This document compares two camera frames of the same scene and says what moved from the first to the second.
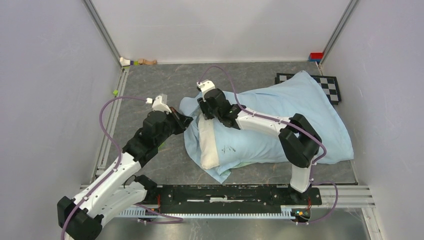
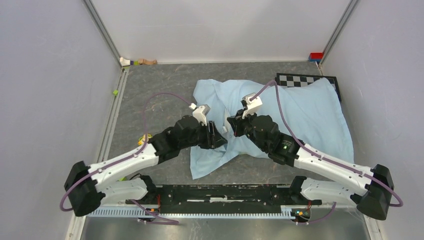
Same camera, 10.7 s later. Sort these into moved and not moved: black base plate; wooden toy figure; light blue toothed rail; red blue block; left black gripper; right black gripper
Moved: left black gripper; right black gripper
Not moved: black base plate; light blue toothed rail; red blue block; wooden toy figure
